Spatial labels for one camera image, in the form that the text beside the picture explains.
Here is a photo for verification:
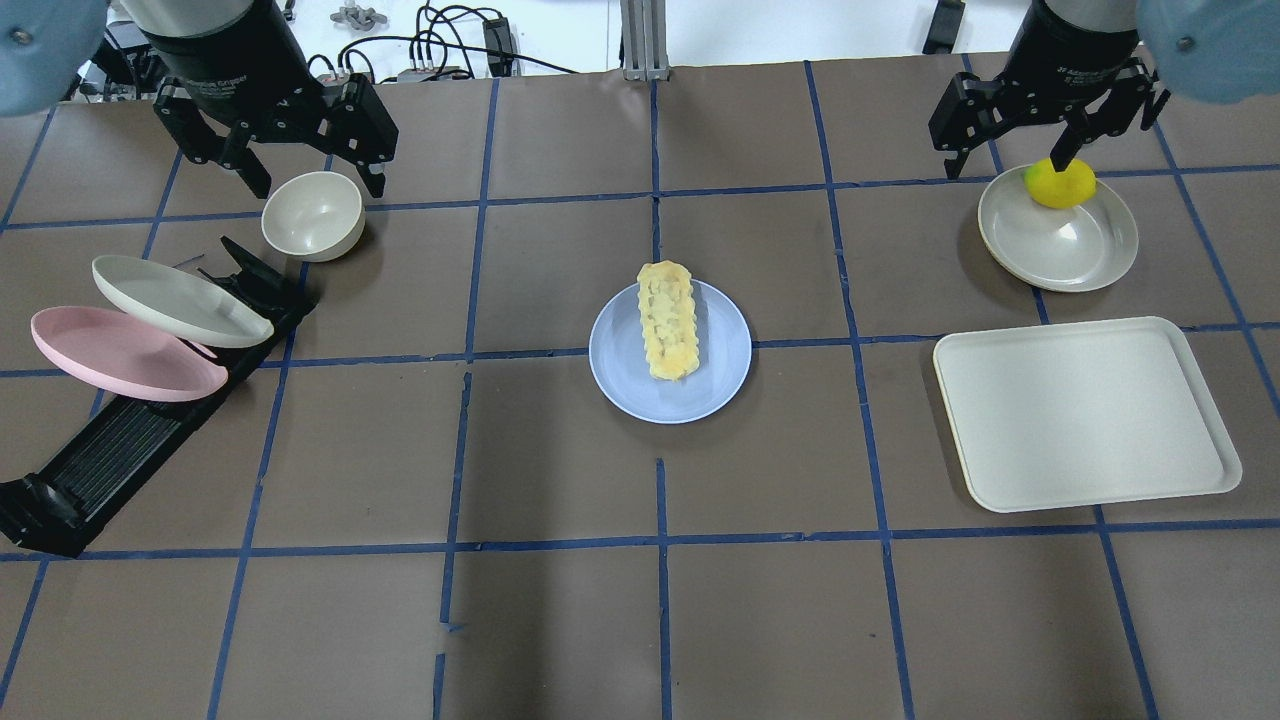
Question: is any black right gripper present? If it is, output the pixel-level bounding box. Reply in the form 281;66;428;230
928;26;1171;181

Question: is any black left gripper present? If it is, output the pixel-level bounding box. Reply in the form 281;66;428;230
154;29;399;199

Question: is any blue plate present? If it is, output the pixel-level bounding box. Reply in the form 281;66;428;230
588;279;753;424

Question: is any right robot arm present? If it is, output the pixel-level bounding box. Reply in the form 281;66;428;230
928;1;1279;179

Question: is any cream shallow plate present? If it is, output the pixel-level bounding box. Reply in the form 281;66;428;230
977;165;1139;293

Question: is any cream plate in rack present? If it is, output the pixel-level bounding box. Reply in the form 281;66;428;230
91;255;275;348

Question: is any pink plate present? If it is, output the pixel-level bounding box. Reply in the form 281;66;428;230
29;306;229;402

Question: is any yellow lemon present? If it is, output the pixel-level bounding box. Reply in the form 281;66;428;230
1023;158;1098;210

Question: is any cream bowl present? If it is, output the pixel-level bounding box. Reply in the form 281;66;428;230
260;170;366;263

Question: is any white rectangular tray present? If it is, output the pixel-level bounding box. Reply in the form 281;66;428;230
933;316;1243;512

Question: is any black dish rack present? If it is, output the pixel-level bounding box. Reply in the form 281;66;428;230
3;236;315;559

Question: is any aluminium frame post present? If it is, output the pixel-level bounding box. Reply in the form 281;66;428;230
620;0;669;82

